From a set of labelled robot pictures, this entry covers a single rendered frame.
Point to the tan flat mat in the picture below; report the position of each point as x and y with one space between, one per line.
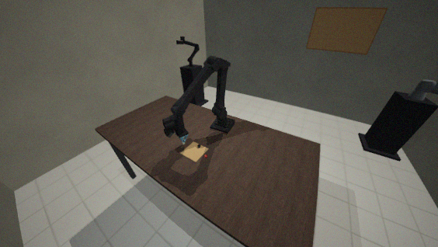
193 152

